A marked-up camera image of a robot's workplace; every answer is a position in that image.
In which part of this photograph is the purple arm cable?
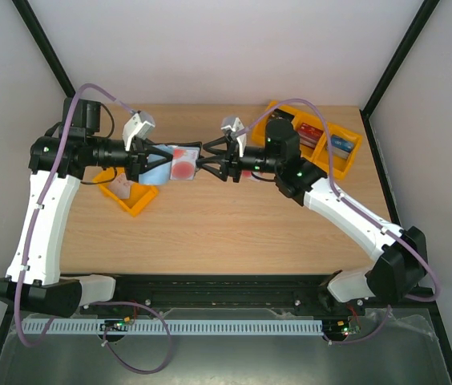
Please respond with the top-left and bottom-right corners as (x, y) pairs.
(237, 98), (442, 302)
(14, 83), (135, 348)

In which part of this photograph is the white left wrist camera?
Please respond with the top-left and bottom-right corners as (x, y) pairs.
(122, 111), (155, 151)

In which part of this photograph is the white card with blossom print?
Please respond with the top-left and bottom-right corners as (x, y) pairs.
(108, 172), (133, 200)

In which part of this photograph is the white slotted cable duct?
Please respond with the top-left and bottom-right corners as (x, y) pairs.
(21, 318), (325, 336)

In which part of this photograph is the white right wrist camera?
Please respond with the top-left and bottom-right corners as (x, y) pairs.
(221, 115), (247, 158)

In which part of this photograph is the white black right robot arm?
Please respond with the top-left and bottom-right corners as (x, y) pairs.
(197, 119), (426, 314)

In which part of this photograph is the blue card stack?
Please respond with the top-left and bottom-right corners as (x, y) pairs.
(330, 135), (356, 160)

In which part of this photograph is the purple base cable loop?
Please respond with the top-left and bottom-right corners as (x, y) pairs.
(100, 302), (174, 375)

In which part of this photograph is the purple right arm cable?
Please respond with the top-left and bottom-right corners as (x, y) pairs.
(237, 98), (442, 302)

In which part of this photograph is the small yellow plastic bin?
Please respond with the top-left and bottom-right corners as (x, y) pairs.
(91, 168), (159, 217)

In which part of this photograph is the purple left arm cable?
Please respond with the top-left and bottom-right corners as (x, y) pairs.
(14, 83), (135, 348)

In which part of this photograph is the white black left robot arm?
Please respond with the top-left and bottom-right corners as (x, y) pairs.
(0, 98), (172, 318)

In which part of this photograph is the yellow three-compartment tray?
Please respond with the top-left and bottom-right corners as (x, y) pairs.
(251, 105), (362, 180)

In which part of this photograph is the black card stack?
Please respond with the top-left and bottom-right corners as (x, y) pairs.
(270, 108), (294, 122)

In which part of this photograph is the red card stack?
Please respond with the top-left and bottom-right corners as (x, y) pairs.
(297, 123), (323, 149)

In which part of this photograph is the black aluminium frame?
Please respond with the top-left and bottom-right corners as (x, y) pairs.
(0, 1), (452, 381)

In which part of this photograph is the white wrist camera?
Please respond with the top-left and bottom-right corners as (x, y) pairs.
(122, 111), (155, 151)
(221, 115), (247, 158)

